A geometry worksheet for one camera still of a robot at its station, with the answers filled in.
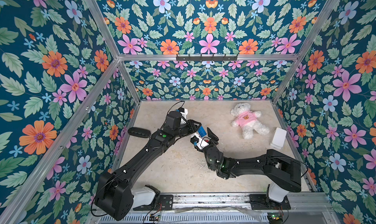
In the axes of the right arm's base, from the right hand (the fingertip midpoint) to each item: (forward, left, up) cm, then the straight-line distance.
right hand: (206, 131), depth 79 cm
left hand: (+1, +2, +5) cm, 6 cm away
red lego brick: (-9, -1, +6) cm, 11 cm away
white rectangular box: (+7, -48, -17) cm, 51 cm away
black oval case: (+8, +45, -15) cm, 48 cm away
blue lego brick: (-2, +2, +3) cm, 4 cm away
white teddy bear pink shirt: (+18, -28, -12) cm, 35 cm away
